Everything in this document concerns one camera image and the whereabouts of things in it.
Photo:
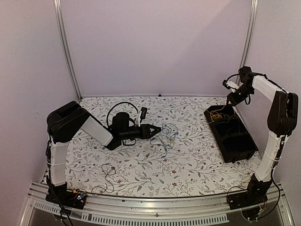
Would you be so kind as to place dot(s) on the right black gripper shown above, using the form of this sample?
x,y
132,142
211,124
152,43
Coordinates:
x,y
233,100

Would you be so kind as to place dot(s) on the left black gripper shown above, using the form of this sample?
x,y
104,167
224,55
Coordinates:
x,y
146,133

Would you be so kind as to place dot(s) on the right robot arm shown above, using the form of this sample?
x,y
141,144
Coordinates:
x,y
281,120

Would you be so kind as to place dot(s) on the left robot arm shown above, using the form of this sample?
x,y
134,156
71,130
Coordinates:
x,y
68,121

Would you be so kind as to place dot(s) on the floral table mat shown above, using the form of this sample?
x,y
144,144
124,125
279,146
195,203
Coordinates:
x,y
182,160

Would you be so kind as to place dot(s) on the black plastic bin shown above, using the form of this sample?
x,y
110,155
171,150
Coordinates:
x,y
231,135

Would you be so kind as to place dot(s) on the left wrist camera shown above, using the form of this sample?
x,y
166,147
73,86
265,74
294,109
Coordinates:
x,y
143,112

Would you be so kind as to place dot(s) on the aluminium front rail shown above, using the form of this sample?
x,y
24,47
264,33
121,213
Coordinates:
x,y
103,210

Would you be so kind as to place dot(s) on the right aluminium frame post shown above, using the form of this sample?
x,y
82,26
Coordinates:
x,y
249,32

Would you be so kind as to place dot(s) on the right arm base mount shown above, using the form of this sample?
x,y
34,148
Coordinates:
x,y
254,203

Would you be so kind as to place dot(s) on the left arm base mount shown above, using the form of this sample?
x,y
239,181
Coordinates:
x,y
62,196

